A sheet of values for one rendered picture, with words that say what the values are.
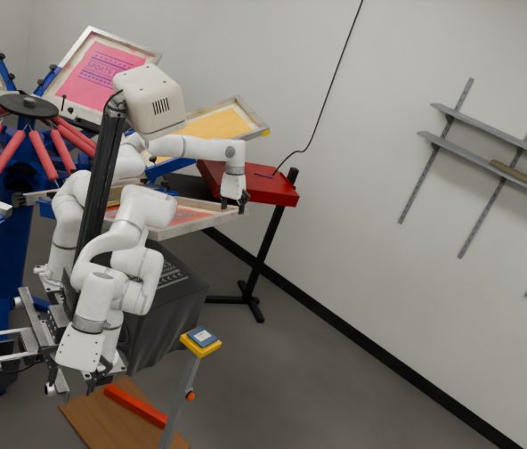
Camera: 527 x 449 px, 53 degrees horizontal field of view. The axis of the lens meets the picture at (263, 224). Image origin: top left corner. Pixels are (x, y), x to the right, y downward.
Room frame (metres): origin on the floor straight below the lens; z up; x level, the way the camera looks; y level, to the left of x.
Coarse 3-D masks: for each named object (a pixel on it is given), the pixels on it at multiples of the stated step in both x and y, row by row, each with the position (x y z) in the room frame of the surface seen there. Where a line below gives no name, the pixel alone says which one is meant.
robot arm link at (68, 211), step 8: (56, 200) 1.66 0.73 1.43; (64, 200) 1.65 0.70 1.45; (72, 200) 1.66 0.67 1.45; (56, 208) 1.63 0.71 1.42; (64, 208) 1.61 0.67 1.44; (72, 208) 1.62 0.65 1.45; (80, 208) 1.64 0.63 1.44; (56, 216) 1.61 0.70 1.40; (64, 216) 1.58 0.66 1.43; (72, 216) 1.59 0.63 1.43; (80, 216) 1.61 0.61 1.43; (64, 224) 1.58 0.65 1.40; (72, 224) 1.59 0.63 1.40; (80, 224) 1.61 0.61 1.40; (56, 232) 1.59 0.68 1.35; (64, 232) 1.59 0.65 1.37; (72, 232) 1.60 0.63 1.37; (56, 240) 1.59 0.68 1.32; (64, 240) 1.59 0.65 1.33; (72, 240) 1.60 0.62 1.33; (64, 248) 1.59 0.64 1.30; (72, 248) 1.61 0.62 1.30
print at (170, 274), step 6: (108, 264) 2.09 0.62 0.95; (168, 264) 2.27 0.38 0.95; (162, 270) 2.20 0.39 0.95; (168, 270) 2.22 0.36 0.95; (174, 270) 2.24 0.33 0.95; (132, 276) 2.06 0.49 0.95; (162, 276) 2.15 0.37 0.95; (168, 276) 2.17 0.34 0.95; (174, 276) 2.19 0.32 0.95; (180, 276) 2.20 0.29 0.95; (186, 276) 2.22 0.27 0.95; (162, 282) 2.10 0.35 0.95; (168, 282) 2.12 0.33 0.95; (174, 282) 2.14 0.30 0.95
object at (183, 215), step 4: (180, 208) 2.35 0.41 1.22; (184, 208) 2.36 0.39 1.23; (176, 212) 2.27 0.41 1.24; (180, 212) 2.27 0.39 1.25; (184, 212) 2.28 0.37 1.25; (188, 212) 2.28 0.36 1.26; (192, 212) 2.29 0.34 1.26; (196, 212) 2.29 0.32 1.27; (200, 212) 2.30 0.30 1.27; (204, 212) 2.30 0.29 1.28; (176, 216) 2.18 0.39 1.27; (180, 216) 2.18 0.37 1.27; (184, 216) 2.19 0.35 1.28; (188, 216) 2.19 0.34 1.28; (192, 216) 2.20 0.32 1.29; (196, 216) 2.20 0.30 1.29; (200, 216) 2.20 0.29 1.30; (204, 216) 2.21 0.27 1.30; (180, 220) 2.12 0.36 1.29; (184, 220) 2.12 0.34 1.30; (188, 220) 2.12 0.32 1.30
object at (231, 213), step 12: (180, 204) 2.44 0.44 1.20; (192, 204) 2.40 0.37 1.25; (204, 204) 2.37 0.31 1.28; (216, 204) 2.34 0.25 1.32; (216, 216) 2.08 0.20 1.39; (228, 216) 2.15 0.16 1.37; (240, 216) 2.22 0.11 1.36; (108, 228) 1.91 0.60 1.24; (156, 228) 1.83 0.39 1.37; (168, 228) 1.84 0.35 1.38; (180, 228) 1.88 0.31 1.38; (192, 228) 1.94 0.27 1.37; (204, 228) 2.00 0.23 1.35; (156, 240) 1.78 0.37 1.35
